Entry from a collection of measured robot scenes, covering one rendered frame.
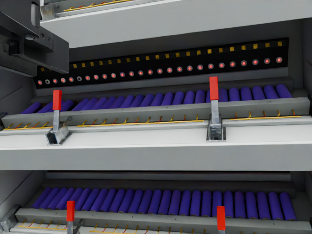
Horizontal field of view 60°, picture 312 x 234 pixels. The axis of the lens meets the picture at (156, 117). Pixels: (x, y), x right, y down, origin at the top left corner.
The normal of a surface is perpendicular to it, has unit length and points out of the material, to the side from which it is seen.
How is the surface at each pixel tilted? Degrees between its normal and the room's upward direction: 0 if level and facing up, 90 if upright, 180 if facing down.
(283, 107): 110
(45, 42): 90
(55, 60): 90
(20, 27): 168
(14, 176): 90
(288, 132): 19
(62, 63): 90
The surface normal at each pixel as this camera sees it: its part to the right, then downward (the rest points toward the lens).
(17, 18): 0.99, -0.04
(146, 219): -0.16, -0.89
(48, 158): -0.21, 0.46
